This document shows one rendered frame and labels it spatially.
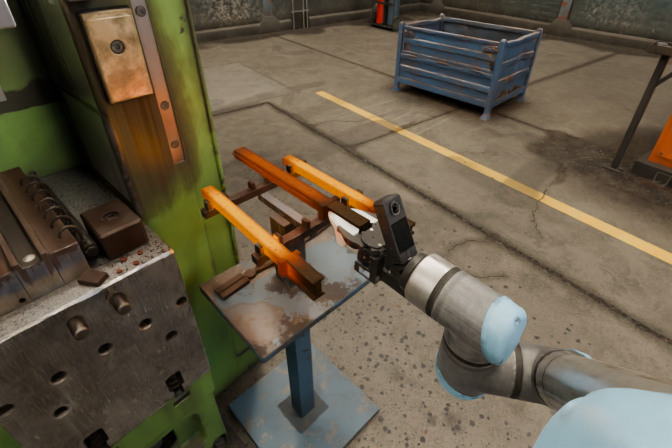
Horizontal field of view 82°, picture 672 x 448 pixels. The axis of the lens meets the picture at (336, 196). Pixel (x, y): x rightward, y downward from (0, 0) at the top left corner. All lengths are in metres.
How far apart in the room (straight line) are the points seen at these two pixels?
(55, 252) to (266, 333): 0.46
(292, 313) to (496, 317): 0.55
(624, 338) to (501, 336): 1.64
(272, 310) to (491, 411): 1.02
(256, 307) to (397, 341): 0.93
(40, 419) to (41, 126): 0.71
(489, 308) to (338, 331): 1.29
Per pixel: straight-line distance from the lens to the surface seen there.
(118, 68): 0.93
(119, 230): 0.91
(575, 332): 2.12
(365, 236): 0.68
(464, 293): 0.61
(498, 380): 0.71
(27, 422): 1.04
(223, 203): 0.91
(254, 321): 1.01
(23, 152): 1.31
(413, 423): 1.66
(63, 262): 0.90
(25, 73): 1.27
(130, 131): 0.99
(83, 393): 1.05
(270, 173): 0.88
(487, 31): 4.72
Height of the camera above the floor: 1.48
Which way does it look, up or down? 34 degrees down
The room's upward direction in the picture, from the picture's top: straight up
